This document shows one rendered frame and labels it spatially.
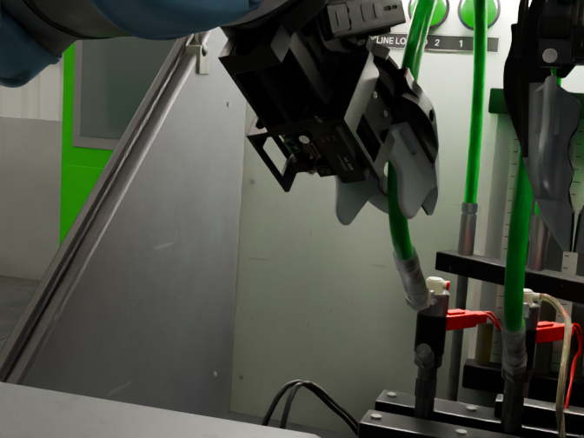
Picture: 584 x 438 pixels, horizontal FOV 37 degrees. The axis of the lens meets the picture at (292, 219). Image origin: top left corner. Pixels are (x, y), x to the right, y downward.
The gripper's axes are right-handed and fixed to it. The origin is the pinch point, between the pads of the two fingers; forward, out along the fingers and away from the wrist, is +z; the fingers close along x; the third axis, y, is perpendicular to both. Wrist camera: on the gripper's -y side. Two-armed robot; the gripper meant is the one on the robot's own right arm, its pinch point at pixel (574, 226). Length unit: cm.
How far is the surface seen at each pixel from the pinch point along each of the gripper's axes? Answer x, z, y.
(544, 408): -1.2, 21.3, -31.7
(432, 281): -12.0, 10.0, -28.4
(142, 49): -177, -19, -271
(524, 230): -3.4, 2.3, -13.0
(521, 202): -3.8, 0.4, -13.0
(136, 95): -179, -1, -271
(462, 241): -12, 9, -48
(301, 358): -33, 29, -57
